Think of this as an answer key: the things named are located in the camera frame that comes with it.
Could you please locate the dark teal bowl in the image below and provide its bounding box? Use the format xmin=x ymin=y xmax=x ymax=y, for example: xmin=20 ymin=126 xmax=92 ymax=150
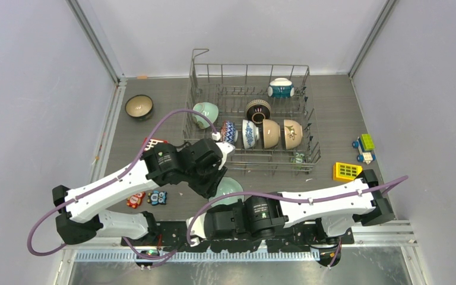
xmin=125 ymin=94 xmax=154 ymax=121

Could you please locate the grey wire dish rack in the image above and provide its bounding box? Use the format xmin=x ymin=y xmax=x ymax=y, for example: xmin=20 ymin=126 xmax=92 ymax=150
xmin=186 ymin=48 xmax=321 ymax=175

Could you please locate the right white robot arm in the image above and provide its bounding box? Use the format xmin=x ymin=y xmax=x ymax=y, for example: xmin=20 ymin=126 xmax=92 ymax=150
xmin=191 ymin=169 xmax=406 ymax=244

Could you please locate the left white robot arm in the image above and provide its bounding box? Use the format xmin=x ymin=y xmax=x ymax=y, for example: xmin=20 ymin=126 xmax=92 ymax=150
xmin=52 ymin=138 xmax=235 ymax=246

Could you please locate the red blue zigzag bowl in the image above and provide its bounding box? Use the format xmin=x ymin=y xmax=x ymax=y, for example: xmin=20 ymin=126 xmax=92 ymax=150
xmin=221 ymin=121 xmax=238 ymax=145

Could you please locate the red window toy block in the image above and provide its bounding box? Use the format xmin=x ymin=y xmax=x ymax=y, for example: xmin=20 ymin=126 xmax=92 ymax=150
xmin=146 ymin=138 xmax=168 ymax=148

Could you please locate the blue owl puzzle piece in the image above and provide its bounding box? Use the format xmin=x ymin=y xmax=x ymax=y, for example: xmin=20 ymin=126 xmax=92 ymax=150
xmin=147 ymin=190 xmax=167 ymax=206

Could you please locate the blue floral white bowl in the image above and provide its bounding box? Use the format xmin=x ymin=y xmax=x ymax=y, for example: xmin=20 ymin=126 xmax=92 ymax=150
xmin=242 ymin=119 xmax=259 ymax=149

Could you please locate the brown striped bowl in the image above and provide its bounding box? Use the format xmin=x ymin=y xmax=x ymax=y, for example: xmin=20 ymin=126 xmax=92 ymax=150
xmin=245 ymin=99 xmax=271 ymax=125

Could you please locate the plain beige bowl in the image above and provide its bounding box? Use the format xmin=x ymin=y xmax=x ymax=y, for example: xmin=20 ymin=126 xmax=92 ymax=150
xmin=262 ymin=119 xmax=280 ymax=149

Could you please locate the green owl puzzle piece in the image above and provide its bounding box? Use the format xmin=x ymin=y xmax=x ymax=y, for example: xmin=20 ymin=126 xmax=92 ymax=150
xmin=290 ymin=152 xmax=307 ymax=164

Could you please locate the beige deer bowl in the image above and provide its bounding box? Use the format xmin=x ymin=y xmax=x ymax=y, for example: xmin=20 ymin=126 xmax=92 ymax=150
xmin=283 ymin=119 xmax=303 ymax=150

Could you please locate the teal white bowl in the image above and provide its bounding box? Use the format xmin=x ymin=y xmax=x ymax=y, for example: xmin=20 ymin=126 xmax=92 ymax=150
xmin=267 ymin=78 xmax=295 ymax=99

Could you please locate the yellow window toy block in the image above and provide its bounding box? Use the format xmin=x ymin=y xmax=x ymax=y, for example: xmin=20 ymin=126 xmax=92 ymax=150
xmin=332 ymin=161 xmax=363 ymax=182

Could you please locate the toy block car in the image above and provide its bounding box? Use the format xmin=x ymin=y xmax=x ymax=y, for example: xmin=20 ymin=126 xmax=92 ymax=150
xmin=351 ymin=134 xmax=376 ymax=164

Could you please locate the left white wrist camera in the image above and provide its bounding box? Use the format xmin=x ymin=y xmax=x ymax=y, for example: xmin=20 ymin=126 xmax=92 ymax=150
xmin=211 ymin=132 xmax=236 ymax=157

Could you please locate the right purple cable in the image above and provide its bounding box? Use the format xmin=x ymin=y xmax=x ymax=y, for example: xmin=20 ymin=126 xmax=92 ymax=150
xmin=186 ymin=175 xmax=410 ymax=269

